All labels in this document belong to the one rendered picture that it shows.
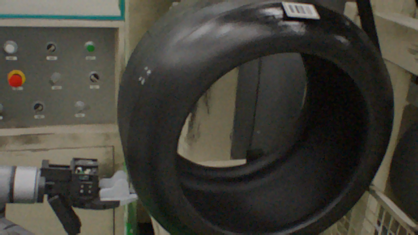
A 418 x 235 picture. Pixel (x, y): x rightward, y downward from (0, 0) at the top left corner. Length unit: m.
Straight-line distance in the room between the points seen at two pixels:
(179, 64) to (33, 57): 0.85
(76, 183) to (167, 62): 0.32
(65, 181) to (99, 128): 0.69
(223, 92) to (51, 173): 0.53
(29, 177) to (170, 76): 0.36
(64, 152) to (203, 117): 0.57
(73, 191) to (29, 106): 0.72
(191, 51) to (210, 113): 0.49
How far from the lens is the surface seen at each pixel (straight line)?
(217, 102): 1.33
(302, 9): 0.92
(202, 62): 0.86
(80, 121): 1.72
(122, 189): 1.05
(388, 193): 2.01
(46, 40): 1.64
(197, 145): 1.37
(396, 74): 1.48
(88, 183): 1.02
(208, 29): 0.88
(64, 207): 1.07
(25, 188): 1.03
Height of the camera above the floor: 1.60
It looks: 23 degrees down
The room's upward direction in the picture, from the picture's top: 4 degrees clockwise
